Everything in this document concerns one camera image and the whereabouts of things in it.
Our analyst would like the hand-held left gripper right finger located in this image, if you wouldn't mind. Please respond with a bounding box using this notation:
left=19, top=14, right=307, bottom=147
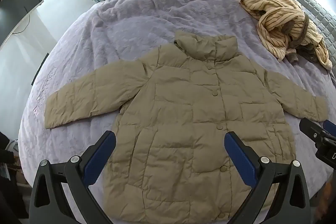
left=224, top=131, right=311, bottom=224

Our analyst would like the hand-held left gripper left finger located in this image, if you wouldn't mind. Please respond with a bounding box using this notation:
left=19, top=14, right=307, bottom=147
left=29, top=130, right=117, bottom=224

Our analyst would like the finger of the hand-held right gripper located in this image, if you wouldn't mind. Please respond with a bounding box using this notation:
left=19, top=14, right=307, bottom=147
left=299, top=117, right=324, bottom=146
left=322, top=120, right=336, bottom=136

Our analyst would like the khaki puffer jacket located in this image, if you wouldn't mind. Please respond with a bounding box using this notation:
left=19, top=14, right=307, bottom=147
left=44, top=30, right=328, bottom=224

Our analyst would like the dark cloth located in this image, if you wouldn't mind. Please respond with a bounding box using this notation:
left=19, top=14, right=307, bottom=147
left=0, top=131, right=30, bottom=219

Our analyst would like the beige striped fleece garment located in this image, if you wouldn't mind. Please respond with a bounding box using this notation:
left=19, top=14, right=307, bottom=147
left=239, top=0, right=333, bottom=71

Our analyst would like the grey quilted headboard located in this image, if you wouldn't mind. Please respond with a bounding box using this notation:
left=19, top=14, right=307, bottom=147
left=279, top=0, right=336, bottom=56

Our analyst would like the purple fleece blanket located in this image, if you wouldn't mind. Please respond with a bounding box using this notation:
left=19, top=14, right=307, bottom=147
left=17, top=0, right=336, bottom=224

